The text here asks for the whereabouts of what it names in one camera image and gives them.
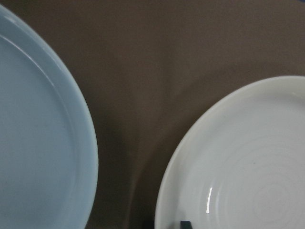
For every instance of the white round plate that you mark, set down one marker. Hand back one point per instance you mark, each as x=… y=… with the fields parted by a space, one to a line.
x=250 y=155

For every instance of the light blue round plate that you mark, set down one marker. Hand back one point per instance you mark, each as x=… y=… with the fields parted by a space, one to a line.
x=35 y=133

